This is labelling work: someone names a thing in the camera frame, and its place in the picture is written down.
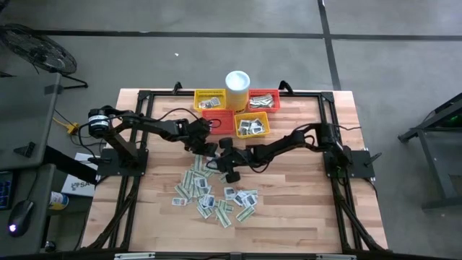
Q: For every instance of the white blue yellow can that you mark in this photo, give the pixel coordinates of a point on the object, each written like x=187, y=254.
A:
x=57, y=200

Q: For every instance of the black computer mouse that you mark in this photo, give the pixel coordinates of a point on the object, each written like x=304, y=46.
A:
x=21, y=216

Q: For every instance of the white cylindrical cup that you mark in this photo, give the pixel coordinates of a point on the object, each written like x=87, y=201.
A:
x=237, y=85

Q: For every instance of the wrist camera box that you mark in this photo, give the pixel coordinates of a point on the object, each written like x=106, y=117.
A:
x=204, y=126
x=222, y=161

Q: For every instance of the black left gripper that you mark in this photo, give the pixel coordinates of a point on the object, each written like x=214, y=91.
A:
x=196, y=139

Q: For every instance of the black caster wheel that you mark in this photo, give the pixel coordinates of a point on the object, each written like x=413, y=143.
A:
x=50, y=246

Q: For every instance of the white light strip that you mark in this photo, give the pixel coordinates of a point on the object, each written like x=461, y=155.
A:
x=133, y=256

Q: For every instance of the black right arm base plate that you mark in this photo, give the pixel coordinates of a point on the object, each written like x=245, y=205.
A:
x=362, y=167

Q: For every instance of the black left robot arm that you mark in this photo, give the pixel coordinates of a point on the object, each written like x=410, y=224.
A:
x=151, y=126

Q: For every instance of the black wedge bracket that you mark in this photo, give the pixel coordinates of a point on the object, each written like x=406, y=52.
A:
x=26, y=150

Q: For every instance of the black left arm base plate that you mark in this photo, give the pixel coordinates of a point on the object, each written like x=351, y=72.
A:
x=108, y=168

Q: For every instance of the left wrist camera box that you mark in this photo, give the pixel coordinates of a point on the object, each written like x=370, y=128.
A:
x=204, y=126

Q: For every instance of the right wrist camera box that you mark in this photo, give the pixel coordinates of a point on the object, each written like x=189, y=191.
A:
x=222, y=161

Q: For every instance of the yellow plastic basket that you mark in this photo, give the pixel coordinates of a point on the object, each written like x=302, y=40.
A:
x=216, y=93
x=268, y=124

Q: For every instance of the orange plastic basket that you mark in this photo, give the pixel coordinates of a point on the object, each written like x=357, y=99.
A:
x=276, y=93
x=227, y=124

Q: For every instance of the black floor tape strip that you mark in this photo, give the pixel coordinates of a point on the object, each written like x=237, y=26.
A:
x=180, y=34
x=332, y=65

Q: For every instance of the white printed cardboard box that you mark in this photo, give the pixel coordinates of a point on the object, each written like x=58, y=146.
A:
x=77, y=186

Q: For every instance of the dark metal stand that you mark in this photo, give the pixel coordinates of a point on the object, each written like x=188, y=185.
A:
x=431, y=159

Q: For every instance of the black front beam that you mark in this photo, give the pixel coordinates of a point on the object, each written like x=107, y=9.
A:
x=202, y=258

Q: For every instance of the black keyboard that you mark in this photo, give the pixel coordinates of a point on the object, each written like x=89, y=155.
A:
x=5, y=189

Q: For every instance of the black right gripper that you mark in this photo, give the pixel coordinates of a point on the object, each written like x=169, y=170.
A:
x=236, y=157

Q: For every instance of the grey desk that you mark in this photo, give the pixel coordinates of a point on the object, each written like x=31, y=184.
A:
x=21, y=115
x=39, y=187

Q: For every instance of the black frame clamp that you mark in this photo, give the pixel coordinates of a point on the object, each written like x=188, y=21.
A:
x=177, y=87
x=285, y=86

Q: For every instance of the yellow power plug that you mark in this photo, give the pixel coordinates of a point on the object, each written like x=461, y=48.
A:
x=73, y=128

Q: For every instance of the black floor fan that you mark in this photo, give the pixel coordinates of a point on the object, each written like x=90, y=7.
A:
x=39, y=50

